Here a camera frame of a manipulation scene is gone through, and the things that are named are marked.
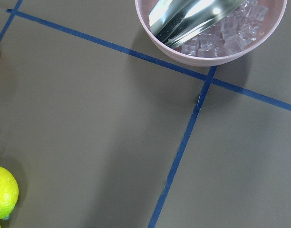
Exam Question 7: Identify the clear ice cubes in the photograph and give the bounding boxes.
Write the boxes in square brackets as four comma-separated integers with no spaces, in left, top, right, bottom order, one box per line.
[180,0,269,58]

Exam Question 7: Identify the metal scoop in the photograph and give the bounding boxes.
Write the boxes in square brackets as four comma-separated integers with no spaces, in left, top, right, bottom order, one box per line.
[148,0,242,48]

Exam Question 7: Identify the pink bowl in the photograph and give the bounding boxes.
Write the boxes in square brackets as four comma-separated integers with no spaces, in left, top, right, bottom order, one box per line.
[135,0,287,67]

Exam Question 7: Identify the lower yellow lemon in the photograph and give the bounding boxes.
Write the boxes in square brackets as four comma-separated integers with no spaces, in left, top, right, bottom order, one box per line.
[0,166,19,220]

